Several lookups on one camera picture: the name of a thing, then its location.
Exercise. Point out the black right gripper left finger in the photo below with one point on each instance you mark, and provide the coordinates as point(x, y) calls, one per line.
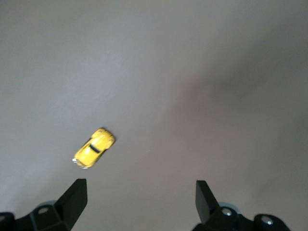
point(62, 214)

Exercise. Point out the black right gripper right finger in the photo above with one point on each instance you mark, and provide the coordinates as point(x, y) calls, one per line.
point(211, 216)

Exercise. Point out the yellow beetle toy car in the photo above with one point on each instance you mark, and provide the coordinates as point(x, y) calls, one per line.
point(93, 149)

